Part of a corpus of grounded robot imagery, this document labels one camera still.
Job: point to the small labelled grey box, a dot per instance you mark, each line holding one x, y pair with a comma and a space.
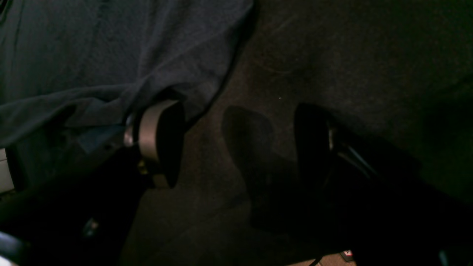
347, 255

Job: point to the black table cloth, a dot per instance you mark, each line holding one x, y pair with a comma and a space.
395, 75

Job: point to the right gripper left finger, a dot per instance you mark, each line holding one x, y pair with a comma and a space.
156, 135

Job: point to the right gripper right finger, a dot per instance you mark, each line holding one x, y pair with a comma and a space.
313, 128

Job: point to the dark grey T-shirt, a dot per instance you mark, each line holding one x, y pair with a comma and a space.
95, 61

